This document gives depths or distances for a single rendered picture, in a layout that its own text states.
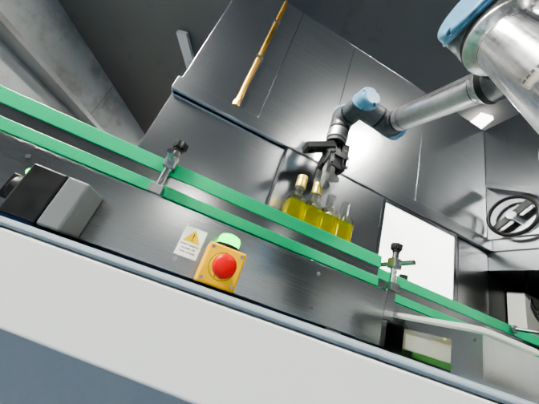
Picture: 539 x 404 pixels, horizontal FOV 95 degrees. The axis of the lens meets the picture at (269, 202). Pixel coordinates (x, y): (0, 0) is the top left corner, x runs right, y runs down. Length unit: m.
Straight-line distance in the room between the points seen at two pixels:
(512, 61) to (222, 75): 0.89
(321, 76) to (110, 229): 1.12
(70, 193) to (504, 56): 0.66
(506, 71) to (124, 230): 0.65
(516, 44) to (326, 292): 0.51
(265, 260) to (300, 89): 0.87
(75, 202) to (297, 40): 1.21
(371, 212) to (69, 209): 0.97
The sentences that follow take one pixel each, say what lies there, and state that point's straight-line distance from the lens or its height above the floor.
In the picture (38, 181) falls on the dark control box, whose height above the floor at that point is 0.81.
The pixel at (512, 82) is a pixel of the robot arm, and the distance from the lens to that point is 0.49.
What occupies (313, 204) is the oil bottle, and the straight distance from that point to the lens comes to 0.76.
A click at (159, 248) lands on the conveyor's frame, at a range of 0.52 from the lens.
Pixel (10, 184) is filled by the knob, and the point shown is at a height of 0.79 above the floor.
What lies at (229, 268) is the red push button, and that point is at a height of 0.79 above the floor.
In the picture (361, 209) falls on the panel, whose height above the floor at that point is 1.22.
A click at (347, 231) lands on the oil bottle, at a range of 0.81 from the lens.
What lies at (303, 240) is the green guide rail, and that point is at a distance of 0.61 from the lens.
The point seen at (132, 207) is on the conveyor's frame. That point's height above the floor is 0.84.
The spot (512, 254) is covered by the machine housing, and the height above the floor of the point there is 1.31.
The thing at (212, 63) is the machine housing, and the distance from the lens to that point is 1.16.
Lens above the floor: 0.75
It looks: 22 degrees up
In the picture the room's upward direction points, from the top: 19 degrees clockwise
